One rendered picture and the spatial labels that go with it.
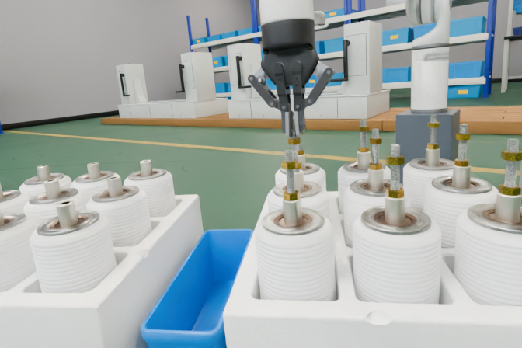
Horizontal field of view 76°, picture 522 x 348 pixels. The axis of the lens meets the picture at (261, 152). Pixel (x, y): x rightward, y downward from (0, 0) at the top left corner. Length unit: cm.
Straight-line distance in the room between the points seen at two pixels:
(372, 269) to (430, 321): 7
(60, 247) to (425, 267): 43
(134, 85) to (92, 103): 229
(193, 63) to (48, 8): 381
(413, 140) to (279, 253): 70
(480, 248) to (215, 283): 53
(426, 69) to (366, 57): 173
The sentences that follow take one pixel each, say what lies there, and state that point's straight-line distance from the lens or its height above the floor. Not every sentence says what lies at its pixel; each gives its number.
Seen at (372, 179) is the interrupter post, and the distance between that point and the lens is 52.
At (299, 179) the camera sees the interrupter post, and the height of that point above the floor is 27.
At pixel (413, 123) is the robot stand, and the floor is 27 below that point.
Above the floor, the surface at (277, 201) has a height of 25.
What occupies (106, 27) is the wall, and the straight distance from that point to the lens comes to 754.
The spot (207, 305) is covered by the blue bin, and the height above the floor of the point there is 0.
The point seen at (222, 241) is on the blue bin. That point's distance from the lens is 74.
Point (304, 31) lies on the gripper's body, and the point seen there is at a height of 48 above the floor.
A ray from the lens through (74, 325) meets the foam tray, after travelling 50.
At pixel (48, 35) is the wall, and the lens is 705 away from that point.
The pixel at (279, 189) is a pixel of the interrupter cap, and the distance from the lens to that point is 52.
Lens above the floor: 42
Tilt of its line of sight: 12 degrees down
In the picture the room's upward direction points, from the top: 5 degrees counter-clockwise
